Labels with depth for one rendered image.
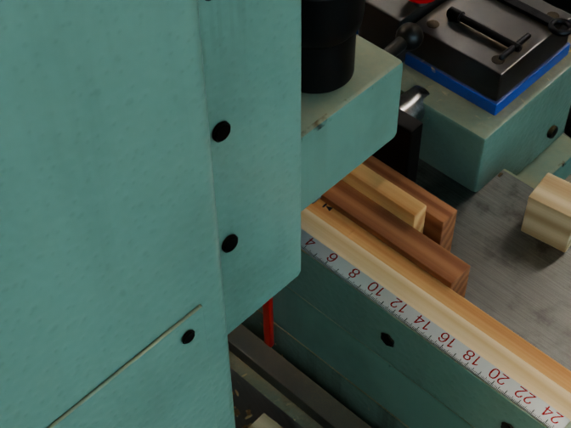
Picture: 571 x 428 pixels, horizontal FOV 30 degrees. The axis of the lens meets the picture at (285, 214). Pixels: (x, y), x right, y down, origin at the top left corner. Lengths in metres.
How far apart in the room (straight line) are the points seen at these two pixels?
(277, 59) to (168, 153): 0.12
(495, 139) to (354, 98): 0.19
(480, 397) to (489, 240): 0.17
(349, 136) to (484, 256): 0.18
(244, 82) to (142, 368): 0.14
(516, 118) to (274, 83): 0.35
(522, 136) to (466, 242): 0.11
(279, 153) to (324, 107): 0.11
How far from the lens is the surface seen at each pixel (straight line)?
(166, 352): 0.51
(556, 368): 0.72
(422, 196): 0.78
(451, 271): 0.75
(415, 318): 0.71
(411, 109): 0.83
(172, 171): 0.43
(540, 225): 0.82
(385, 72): 0.70
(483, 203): 0.85
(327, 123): 0.66
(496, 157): 0.85
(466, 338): 0.71
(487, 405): 0.70
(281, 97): 0.54
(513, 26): 0.86
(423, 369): 0.72
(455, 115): 0.83
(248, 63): 0.51
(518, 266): 0.82
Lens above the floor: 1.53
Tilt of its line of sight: 49 degrees down
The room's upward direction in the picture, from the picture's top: 1 degrees counter-clockwise
